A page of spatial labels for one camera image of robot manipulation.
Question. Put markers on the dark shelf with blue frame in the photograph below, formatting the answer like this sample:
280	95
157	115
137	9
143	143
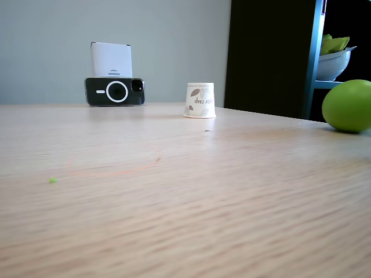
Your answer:
266	58

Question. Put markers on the white cardboard box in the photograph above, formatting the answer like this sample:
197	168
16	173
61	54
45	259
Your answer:
110	58

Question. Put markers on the green ball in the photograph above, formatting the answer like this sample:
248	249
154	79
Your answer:
347	107

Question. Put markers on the small green crumb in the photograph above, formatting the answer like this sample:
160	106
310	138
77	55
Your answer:
52	180

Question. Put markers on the green leaves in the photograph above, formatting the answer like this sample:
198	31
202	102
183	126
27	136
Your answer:
333	45

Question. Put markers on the white leaf-print paper cup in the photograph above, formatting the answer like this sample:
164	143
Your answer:
200	97

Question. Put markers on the white bowl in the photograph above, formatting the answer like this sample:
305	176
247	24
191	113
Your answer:
330	66

